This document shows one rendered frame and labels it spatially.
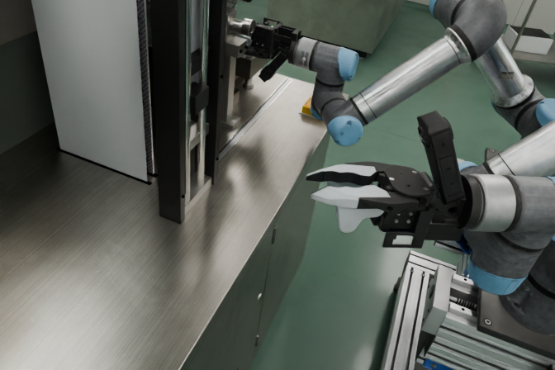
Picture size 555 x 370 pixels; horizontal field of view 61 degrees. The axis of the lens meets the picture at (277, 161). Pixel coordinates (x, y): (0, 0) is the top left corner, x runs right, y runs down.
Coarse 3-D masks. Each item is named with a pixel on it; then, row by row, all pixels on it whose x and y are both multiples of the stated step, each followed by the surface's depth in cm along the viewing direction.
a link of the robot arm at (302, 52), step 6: (300, 42) 116; (306, 42) 116; (312, 42) 116; (300, 48) 115; (306, 48) 115; (312, 48) 115; (294, 54) 117; (300, 54) 116; (306, 54) 115; (294, 60) 117; (300, 60) 116; (306, 60) 116; (300, 66) 118; (306, 66) 117
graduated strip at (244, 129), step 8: (288, 80) 152; (280, 88) 147; (272, 96) 142; (264, 104) 138; (256, 112) 134; (248, 120) 130; (256, 120) 130; (240, 128) 126; (248, 128) 127; (232, 136) 123; (240, 136) 123; (232, 144) 120; (224, 152) 117
